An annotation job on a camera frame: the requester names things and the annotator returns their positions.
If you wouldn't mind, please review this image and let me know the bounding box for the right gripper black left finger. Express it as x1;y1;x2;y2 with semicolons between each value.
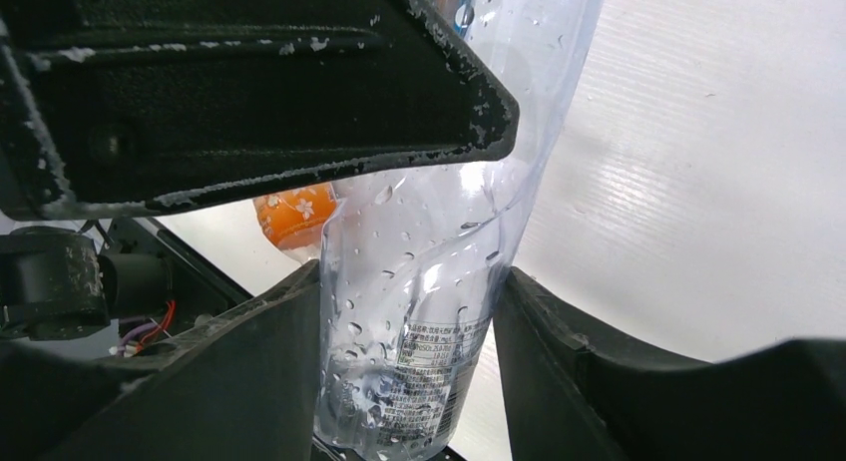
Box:
1;261;320;460

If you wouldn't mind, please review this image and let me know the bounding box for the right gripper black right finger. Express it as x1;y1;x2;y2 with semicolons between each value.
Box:
494;268;845;460

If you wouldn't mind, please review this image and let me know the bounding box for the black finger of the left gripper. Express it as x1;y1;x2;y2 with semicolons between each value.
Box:
1;0;519;221

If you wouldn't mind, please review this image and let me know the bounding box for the orange juice bottle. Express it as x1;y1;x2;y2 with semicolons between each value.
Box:
252;183;337;263

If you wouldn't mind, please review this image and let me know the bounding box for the blue tinted water bottle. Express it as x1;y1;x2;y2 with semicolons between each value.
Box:
314;0;603;460

